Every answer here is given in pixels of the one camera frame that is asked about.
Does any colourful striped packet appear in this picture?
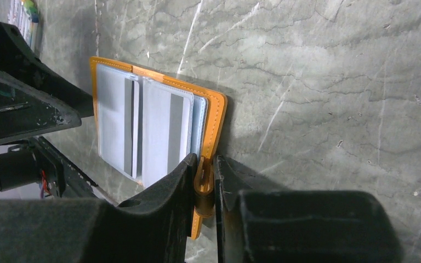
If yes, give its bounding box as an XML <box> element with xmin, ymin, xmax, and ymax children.
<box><xmin>8</xmin><ymin>0</ymin><xmax>42</xmax><ymax>53</ymax></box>

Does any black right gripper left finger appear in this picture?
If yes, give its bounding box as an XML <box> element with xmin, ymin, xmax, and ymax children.
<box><xmin>0</xmin><ymin>154</ymin><xmax>198</xmax><ymax>262</ymax></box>

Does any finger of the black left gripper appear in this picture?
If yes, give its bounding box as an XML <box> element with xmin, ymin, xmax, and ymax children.
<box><xmin>0</xmin><ymin>71</ymin><xmax>82</xmax><ymax>145</ymax></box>
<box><xmin>0</xmin><ymin>22</ymin><xmax>94</xmax><ymax>118</ymax></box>

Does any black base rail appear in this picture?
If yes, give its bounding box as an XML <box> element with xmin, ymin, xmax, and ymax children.
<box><xmin>37</xmin><ymin>136</ymin><xmax>119</xmax><ymax>207</ymax></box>

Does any orange blue card holder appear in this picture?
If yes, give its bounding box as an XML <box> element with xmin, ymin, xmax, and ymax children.
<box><xmin>89</xmin><ymin>56</ymin><xmax>227</xmax><ymax>239</ymax></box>

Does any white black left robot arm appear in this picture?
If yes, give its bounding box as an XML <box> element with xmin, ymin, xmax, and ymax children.
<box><xmin>0</xmin><ymin>22</ymin><xmax>95</xmax><ymax>197</ymax></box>

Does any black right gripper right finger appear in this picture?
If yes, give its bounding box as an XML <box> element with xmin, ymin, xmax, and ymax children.
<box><xmin>214</xmin><ymin>155</ymin><xmax>403</xmax><ymax>262</ymax></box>

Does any white card black stripe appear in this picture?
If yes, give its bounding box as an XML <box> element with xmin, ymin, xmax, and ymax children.
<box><xmin>96</xmin><ymin>64</ymin><xmax>141</xmax><ymax>179</ymax></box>

